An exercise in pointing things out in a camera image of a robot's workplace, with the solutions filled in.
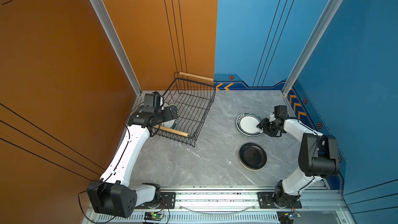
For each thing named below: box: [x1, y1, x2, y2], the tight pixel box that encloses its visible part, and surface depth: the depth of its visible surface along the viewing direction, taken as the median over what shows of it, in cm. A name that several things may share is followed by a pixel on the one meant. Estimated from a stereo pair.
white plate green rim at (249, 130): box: [235, 124, 264, 137], surface depth 98 cm
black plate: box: [238, 142, 268, 170], surface depth 86 cm
